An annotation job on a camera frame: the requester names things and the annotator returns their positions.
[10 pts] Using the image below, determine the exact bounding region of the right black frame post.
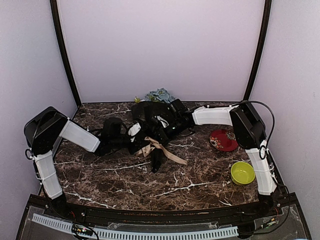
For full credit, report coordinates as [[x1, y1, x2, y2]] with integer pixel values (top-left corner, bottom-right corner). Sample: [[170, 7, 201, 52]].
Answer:
[[243, 0, 272, 101]]

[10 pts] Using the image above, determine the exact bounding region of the beige satin ribbon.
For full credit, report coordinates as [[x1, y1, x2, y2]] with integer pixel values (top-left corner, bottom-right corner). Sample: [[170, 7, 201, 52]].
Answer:
[[135, 136, 188, 165]]

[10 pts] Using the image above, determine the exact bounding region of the grey slotted cable duct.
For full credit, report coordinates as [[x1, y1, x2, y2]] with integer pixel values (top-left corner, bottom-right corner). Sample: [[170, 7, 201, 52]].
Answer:
[[31, 213, 239, 240]]

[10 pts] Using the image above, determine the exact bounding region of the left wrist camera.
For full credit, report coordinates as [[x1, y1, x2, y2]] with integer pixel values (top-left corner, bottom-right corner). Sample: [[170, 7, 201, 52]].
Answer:
[[127, 122, 142, 143]]

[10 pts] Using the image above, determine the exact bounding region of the red floral plate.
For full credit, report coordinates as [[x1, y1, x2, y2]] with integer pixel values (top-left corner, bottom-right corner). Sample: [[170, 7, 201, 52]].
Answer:
[[209, 129, 239, 152]]

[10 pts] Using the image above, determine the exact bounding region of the black frame post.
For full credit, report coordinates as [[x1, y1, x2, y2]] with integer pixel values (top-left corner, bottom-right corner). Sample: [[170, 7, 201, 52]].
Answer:
[[243, 0, 272, 101], [49, 0, 82, 108]]

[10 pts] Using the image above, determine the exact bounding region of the left black frame post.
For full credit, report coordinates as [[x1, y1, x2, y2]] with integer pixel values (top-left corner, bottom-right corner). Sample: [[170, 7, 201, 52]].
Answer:
[[49, 0, 82, 108]]

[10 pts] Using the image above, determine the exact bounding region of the white pink flower bunch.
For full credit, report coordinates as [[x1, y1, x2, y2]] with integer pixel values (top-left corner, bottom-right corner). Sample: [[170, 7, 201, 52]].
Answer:
[[134, 96, 142, 103]]

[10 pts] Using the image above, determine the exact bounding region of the black wrapping paper sheet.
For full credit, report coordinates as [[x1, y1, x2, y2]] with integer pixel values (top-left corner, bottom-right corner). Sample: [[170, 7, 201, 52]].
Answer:
[[131, 101, 174, 173]]

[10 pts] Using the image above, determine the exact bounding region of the black front table rail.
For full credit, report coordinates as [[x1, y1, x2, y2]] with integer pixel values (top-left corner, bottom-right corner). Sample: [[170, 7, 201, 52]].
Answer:
[[59, 202, 263, 225]]

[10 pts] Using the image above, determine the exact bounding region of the blue hydrangea flower stem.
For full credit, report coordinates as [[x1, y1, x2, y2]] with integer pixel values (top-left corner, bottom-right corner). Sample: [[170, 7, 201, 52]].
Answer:
[[144, 88, 176, 104]]

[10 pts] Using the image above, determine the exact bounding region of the lime green bowl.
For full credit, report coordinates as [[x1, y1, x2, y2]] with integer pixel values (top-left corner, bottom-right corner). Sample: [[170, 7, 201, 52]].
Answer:
[[230, 161, 256, 186]]

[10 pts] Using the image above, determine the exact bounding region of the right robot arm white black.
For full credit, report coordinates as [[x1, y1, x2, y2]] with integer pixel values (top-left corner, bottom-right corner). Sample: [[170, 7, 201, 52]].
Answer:
[[146, 99, 277, 217]]

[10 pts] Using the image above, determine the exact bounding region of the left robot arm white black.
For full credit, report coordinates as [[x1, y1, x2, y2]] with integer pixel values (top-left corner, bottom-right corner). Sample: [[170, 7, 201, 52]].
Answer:
[[24, 106, 148, 218]]

